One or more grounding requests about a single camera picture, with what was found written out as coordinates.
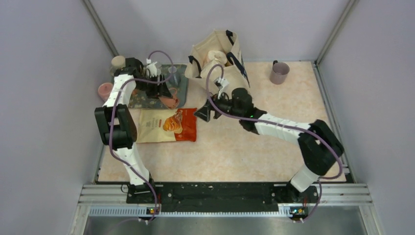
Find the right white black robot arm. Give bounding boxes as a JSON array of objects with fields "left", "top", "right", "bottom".
[{"left": 194, "top": 88, "right": 344, "bottom": 202}]

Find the floral blue serving tray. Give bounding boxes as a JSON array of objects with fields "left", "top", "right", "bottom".
[{"left": 110, "top": 63, "right": 190, "bottom": 109}]

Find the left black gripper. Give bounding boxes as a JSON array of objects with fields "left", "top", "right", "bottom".
[{"left": 135, "top": 73, "right": 172, "bottom": 99}]

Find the aluminium frame rail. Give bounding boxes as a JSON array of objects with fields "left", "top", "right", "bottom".
[{"left": 78, "top": 184, "right": 372, "bottom": 218}]

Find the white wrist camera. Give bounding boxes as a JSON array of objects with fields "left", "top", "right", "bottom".
[
  {"left": 214, "top": 77, "right": 229, "bottom": 98},
  {"left": 144, "top": 58, "right": 161, "bottom": 77}
]

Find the pink cup off tray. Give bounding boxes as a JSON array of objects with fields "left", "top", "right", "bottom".
[{"left": 97, "top": 82, "right": 113, "bottom": 102}]

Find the salmon pink mug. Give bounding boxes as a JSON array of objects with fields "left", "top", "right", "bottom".
[{"left": 159, "top": 88, "right": 180, "bottom": 109}]

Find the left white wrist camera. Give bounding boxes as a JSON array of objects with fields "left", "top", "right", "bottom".
[{"left": 144, "top": 58, "right": 161, "bottom": 77}]

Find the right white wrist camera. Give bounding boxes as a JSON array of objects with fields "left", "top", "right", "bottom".
[{"left": 214, "top": 77, "right": 229, "bottom": 98}]

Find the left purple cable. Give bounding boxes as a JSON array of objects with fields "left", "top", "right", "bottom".
[{"left": 108, "top": 50, "right": 176, "bottom": 224}]

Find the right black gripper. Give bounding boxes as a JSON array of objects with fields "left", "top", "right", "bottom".
[{"left": 194, "top": 89, "right": 243, "bottom": 122}]

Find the cassava chips bag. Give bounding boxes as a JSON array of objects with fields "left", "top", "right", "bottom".
[{"left": 137, "top": 108, "right": 197, "bottom": 143}]

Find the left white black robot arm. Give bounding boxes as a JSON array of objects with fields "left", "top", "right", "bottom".
[{"left": 94, "top": 58, "right": 170, "bottom": 202}]

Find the lilac mug black handle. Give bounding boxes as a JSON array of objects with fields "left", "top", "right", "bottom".
[{"left": 270, "top": 60, "right": 290, "bottom": 85}]

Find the beige canvas tote bag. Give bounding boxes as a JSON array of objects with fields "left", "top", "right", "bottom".
[{"left": 184, "top": 30, "right": 250, "bottom": 94}]

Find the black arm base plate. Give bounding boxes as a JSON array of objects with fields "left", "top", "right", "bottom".
[{"left": 126, "top": 182, "right": 318, "bottom": 212}]

